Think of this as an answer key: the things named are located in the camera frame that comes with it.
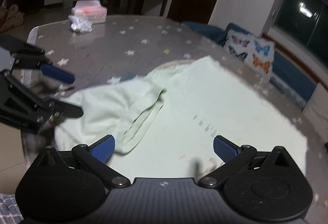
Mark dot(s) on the pale green t-shirt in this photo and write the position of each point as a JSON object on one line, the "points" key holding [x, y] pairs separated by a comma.
{"points": [[164, 123]]}

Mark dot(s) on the butterfly print cushion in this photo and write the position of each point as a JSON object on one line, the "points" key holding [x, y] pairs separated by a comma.
{"points": [[256, 52]]}

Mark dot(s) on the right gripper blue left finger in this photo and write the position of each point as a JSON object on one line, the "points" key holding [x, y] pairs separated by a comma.
{"points": [[103, 149]]}

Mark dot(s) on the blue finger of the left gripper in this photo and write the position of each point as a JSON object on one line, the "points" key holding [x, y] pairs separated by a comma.
{"points": [[57, 74]]}

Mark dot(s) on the round induction cooktop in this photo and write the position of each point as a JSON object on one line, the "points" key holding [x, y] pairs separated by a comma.
{"points": [[173, 64]]}

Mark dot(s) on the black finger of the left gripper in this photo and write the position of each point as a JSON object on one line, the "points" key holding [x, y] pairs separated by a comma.
{"points": [[64, 109]]}

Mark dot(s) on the blue bench sofa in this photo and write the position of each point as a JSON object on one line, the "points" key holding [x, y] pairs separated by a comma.
{"points": [[289, 76]]}

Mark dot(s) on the dark window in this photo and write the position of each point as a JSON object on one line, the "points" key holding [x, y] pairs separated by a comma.
{"points": [[305, 21]]}

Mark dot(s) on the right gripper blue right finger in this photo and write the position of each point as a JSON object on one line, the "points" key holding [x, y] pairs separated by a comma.
{"points": [[225, 149]]}

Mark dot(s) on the crumpled white tissue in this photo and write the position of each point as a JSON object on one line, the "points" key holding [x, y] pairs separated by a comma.
{"points": [[80, 24]]}

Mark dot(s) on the beige cushion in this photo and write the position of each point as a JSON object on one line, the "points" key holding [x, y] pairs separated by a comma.
{"points": [[316, 109]]}

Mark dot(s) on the pink tissue box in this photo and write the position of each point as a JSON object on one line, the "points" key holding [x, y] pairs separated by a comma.
{"points": [[90, 9]]}

